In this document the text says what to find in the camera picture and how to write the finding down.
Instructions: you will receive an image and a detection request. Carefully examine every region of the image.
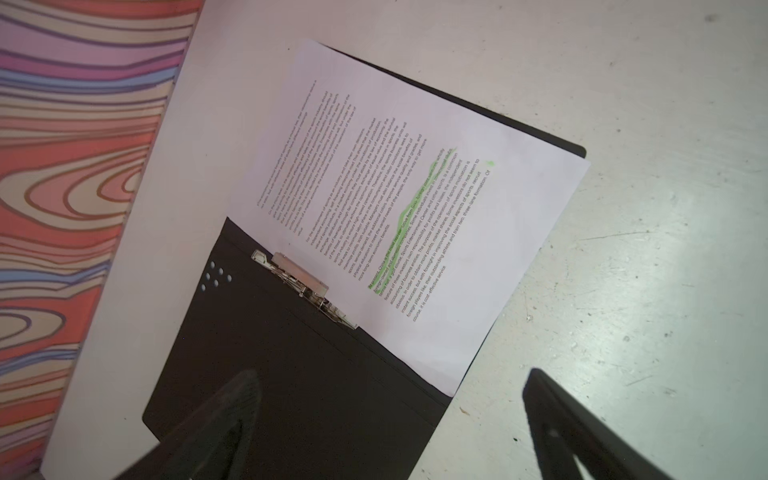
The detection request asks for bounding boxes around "blue file folder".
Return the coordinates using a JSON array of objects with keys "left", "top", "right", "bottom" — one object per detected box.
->
[{"left": 143, "top": 46, "right": 587, "bottom": 479}]

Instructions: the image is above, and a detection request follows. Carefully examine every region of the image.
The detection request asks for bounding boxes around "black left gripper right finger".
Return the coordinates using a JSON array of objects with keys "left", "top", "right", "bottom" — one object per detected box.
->
[{"left": 522, "top": 368, "right": 669, "bottom": 479}]

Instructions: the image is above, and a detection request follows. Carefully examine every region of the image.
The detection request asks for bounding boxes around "printed paper sheet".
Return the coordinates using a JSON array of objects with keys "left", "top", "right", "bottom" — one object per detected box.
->
[{"left": 227, "top": 41, "right": 589, "bottom": 396}]

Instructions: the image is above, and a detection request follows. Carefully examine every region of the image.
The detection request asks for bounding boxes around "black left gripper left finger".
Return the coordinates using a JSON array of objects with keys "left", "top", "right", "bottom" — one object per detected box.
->
[{"left": 118, "top": 370, "right": 261, "bottom": 479}]

